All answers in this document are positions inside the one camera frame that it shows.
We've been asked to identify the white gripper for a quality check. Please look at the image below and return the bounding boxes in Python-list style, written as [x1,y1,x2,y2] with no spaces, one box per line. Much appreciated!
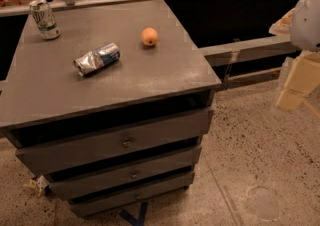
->
[269,0,320,111]

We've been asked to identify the crushed silver blue redbull can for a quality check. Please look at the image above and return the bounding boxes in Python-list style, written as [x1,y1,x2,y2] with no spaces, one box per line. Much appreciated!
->
[73,43,120,76]

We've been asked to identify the green white 7up can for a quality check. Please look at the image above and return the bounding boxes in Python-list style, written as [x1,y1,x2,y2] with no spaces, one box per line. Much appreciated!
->
[29,0,60,40]

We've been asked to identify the top grey drawer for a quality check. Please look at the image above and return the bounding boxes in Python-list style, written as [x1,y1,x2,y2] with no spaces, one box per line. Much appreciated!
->
[16,108,213,175]

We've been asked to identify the grey drawer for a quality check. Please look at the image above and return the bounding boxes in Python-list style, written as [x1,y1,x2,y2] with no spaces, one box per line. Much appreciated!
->
[16,108,213,175]
[70,171,195,217]
[50,145,201,200]

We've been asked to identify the small orange fruit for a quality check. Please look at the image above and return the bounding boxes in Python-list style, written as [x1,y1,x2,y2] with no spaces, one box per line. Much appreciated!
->
[141,27,158,46]

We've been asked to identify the middle grey drawer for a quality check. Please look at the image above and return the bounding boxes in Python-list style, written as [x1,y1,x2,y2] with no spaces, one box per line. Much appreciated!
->
[50,145,201,200]

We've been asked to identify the grey drawer cabinet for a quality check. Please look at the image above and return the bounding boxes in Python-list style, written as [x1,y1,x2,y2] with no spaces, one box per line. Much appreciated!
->
[0,0,219,206]

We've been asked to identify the bottom grey drawer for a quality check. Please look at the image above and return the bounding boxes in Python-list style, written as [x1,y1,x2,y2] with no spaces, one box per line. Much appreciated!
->
[70,171,195,217]

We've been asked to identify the crumpled paper scrap on floor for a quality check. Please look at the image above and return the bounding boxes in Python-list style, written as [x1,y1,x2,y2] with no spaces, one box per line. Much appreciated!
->
[24,175,49,197]

